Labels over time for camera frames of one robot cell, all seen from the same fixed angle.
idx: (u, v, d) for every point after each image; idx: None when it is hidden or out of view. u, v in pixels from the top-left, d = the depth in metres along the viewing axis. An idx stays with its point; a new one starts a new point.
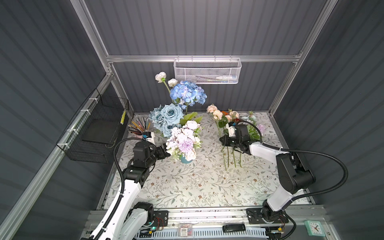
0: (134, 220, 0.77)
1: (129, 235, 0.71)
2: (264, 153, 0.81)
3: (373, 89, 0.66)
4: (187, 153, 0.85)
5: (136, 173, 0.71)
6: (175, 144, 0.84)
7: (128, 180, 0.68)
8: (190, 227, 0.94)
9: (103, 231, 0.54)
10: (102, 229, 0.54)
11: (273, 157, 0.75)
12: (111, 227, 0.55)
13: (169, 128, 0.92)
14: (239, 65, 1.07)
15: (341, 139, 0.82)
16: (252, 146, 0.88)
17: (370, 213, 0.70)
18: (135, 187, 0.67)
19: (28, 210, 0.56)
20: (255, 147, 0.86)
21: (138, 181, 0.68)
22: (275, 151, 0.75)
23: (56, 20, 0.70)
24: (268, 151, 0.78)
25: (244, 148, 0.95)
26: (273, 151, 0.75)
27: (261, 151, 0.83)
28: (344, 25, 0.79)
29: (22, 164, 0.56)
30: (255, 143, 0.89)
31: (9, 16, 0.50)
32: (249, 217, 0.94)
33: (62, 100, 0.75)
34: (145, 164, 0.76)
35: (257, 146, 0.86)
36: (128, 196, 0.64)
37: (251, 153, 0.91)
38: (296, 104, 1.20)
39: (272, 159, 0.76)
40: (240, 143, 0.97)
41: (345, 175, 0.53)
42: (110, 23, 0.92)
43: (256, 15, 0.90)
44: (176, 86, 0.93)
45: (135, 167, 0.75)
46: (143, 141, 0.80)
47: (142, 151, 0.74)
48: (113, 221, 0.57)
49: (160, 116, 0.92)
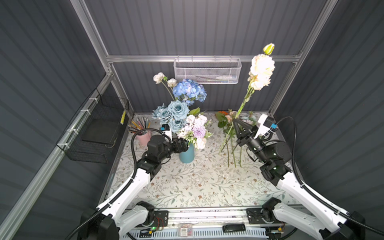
0: (136, 212, 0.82)
1: (127, 226, 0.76)
2: (306, 201, 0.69)
3: (373, 89, 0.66)
4: (197, 140, 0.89)
5: (148, 166, 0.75)
6: (190, 128, 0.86)
7: (141, 170, 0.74)
8: (190, 228, 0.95)
9: (108, 207, 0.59)
10: (107, 204, 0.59)
11: (317, 212, 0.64)
12: (115, 205, 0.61)
13: (178, 122, 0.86)
14: (239, 65, 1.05)
15: (341, 139, 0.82)
16: (283, 184, 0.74)
17: (369, 213, 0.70)
18: (145, 177, 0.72)
19: (28, 210, 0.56)
20: (290, 188, 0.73)
21: (149, 172, 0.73)
22: (325, 211, 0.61)
23: (56, 20, 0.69)
24: (314, 204, 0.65)
25: (270, 176, 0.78)
26: (323, 210, 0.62)
27: (300, 194, 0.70)
28: (344, 24, 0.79)
29: (22, 164, 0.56)
30: (290, 182, 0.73)
31: (9, 16, 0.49)
32: (249, 217, 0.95)
33: (62, 100, 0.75)
34: (158, 159, 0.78)
35: (295, 187, 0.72)
36: (137, 183, 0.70)
37: (277, 184, 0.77)
38: (296, 104, 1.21)
39: (315, 212, 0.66)
40: (265, 170, 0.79)
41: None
42: (111, 23, 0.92)
43: (256, 15, 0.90)
44: (180, 83, 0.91)
45: (149, 159, 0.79)
46: (160, 135, 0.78)
47: (155, 147, 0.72)
48: (118, 201, 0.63)
49: (166, 112, 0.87)
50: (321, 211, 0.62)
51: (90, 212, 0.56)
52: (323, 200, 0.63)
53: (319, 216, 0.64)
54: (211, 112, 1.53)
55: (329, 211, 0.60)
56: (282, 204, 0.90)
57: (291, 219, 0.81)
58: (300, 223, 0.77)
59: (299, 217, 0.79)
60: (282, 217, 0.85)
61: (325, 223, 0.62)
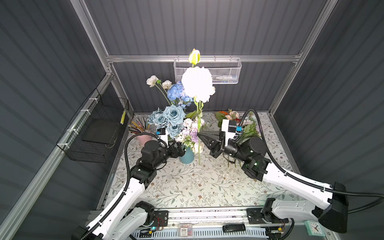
0: (132, 219, 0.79)
1: (123, 234, 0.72)
2: (294, 187, 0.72)
3: (373, 89, 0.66)
4: (195, 145, 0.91)
5: (142, 174, 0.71)
6: (188, 132, 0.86)
7: (134, 180, 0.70)
8: (190, 228, 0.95)
9: (99, 225, 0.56)
10: (98, 223, 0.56)
11: (306, 194, 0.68)
12: (107, 223, 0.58)
13: (175, 127, 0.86)
14: (239, 65, 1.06)
15: (341, 139, 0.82)
16: (268, 179, 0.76)
17: (369, 213, 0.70)
18: (139, 187, 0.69)
19: (27, 211, 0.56)
20: (276, 180, 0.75)
21: (143, 182, 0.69)
22: (312, 191, 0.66)
23: (56, 20, 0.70)
24: (302, 189, 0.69)
25: (254, 173, 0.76)
26: (311, 192, 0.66)
27: (285, 181, 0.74)
28: (344, 24, 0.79)
29: (22, 164, 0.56)
30: (274, 175, 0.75)
31: (9, 16, 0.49)
32: (249, 217, 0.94)
33: (62, 100, 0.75)
34: (152, 166, 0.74)
35: (280, 177, 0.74)
36: (130, 196, 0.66)
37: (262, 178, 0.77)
38: (296, 104, 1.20)
39: (303, 195, 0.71)
40: (248, 168, 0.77)
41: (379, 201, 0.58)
42: (110, 23, 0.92)
43: (256, 14, 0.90)
44: (174, 86, 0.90)
45: (143, 166, 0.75)
46: (154, 141, 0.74)
47: (149, 154, 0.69)
48: (110, 218, 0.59)
49: (162, 117, 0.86)
50: (309, 193, 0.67)
51: (80, 231, 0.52)
52: (307, 182, 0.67)
53: (307, 197, 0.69)
54: (211, 113, 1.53)
55: (316, 191, 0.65)
56: (277, 201, 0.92)
57: (287, 210, 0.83)
58: (296, 212, 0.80)
59: (293, 206, 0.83)
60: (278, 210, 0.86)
61: (315, 202, 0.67)
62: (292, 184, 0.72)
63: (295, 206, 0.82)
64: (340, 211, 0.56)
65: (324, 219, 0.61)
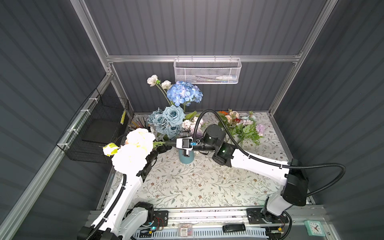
0: (134, 216, 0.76)
1: (128, 231, 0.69)
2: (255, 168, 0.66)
3: (373, 89, 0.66)
4: None
5: None
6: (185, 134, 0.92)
7: None
8: (190, 228, 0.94)
9: (104, 221, 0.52)
10: (103, 219, 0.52)
11: (267, 174, 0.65)
12: (112, 217, 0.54)
13: (173, 128, 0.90)
14: (239, 65, 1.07)
15: (341, 139, 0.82)
16: (235, 164, 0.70)
17: (369, 213, 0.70)
18: (137, 180, 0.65)
19: (28, 210, 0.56)
20: (241, 163, 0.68)
21: (140, 174, 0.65)
22: (272, 168, 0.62)
23: (56, 20, 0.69)
24: (264, 172, 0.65)
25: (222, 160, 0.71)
26: (271, 170, 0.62)
27: (249, 165, 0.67)
28: (345, 24, 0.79)
29: (22, 165, 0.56)
30: (238, 159, 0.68)
31: (10, 17, 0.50)
32: (249, 217, 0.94)
33: (62, 100, 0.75)
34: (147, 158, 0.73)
35: (244, 161, 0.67)
36: (130, 189, 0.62)
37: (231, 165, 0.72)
38: (296, 104, 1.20)
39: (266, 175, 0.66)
40: (215, 155, 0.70)
41: (343, 172, 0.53)
42: (110, 23, 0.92)
43: (256, 14, 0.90)
44: (173, 86, 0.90)
45: None
46: None
47: None
48: (114, 212, 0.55)
49: (162, 118, 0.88)
50: (269, 171, 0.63)
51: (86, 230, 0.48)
52: (265, 160, 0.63)
53: (268, 175, 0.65)
54: (211, 112, 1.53)
55: (276, 169, 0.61)
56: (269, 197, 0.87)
57: (272, 203, 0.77)
58: (277, 201, 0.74)
59: (274, 196, 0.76)
60: (271, 208, 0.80)
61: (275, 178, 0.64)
62: (252, 166, 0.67)
63: (275, 196, 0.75)
64: (294, 183, 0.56)
65: (287, 194, 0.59)
